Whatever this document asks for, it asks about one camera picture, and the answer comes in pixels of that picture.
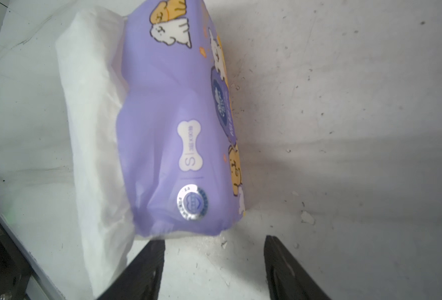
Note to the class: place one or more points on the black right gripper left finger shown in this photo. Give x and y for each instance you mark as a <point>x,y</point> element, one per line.
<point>141,279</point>

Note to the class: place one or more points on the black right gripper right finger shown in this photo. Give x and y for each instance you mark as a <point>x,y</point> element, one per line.
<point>286,278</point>

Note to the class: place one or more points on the purple dog tissue pack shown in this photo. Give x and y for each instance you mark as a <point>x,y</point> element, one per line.
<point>151,127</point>

